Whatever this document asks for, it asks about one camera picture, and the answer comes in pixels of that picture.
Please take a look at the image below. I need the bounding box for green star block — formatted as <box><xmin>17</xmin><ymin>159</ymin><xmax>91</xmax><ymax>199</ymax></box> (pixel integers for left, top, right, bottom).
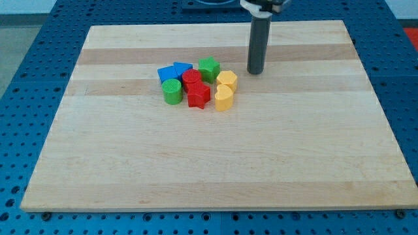
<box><xmin>198</xmin><ymin>56</ymin><xmax>220</xmax><ymax>84</ymax></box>

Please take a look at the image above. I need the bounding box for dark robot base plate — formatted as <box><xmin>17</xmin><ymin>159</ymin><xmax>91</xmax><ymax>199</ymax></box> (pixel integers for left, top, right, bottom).
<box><xmin>180</xmin><ymin>0</ymin><xmax>241</xmax><ymax>12</ymax></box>

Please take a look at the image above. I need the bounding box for white rod mount bracket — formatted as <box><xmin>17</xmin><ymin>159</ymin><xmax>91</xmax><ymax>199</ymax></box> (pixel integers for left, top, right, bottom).
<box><xmin>240</xmin><ymin>0</ymin><xmax>292</xmax><ymax>18</ymax></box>

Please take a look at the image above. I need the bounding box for green cylinder block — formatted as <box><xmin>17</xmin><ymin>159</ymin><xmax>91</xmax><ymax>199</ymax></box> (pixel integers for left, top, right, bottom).
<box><xmin>161</xmin><ymin>79</ymin><xmax>183</xmax><ymax>105</ymax></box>

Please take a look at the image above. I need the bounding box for red cylinder block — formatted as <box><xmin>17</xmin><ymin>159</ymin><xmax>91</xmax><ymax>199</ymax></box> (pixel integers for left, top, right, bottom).
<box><xmin>182</xmin><ymin>69</ymin><xmax>202</xmax><ymax>93</ymax></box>

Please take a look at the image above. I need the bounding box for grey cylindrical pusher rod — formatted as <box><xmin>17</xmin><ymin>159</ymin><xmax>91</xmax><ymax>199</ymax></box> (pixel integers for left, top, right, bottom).
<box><xmin>247</xmin><ymin>16</ymin><xmax>272</xmax><ymax>74</ymax></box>

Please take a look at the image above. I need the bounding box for yellow hexagon block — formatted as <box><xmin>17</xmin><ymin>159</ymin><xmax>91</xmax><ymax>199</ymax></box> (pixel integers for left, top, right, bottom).
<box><xmin>216</xmin><ymin>70</ymin><xmax>238</xmax><ymax>92</ymax></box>

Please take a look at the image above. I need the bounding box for blue triangle block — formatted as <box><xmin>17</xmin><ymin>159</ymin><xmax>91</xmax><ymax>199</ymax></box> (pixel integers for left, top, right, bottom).
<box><xmin>173</xmin><ymin>61</ymin><xmax>193</xmax><ymax>81</ymax></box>

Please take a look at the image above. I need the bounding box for light wooden board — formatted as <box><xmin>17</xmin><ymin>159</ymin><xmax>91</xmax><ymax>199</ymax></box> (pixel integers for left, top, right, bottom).
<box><xmin>21</xmin><ymin>20</ymin><xmax>417</xmax><ymax>212</ymax></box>

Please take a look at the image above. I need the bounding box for red star block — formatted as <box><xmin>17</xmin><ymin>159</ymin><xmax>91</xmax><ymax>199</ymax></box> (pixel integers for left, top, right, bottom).
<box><xmin>187</xmin><ymin>82</ymin><xmax>211</xmax><ymax>109</ymax></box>

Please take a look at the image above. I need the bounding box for yellow heart block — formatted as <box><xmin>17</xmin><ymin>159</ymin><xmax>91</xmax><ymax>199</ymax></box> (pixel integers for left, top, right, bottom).
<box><xmin>214</xmin><ymin>84</ymin><xmax>234</xmax><ymax>112</ymax></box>

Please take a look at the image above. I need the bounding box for blue cube block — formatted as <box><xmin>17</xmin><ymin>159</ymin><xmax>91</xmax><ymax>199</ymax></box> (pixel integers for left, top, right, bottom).
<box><xmin>157</xmin><ymin>65</ymin><xmax>178</xmax><ymax>84</ymax></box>

